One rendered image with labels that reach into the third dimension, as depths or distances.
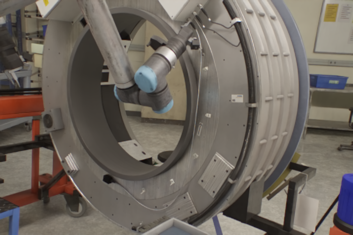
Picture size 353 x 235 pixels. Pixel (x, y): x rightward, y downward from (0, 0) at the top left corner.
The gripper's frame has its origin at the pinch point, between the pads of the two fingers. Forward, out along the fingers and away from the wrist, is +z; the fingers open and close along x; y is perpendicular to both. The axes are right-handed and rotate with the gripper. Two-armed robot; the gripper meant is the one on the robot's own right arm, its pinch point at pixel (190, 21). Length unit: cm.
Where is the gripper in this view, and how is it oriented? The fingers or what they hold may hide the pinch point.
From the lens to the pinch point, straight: 158.2
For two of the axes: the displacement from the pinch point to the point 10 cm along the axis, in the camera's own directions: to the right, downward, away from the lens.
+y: 8.2, 5.7, -0.7
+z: 5.2, -6.9, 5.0
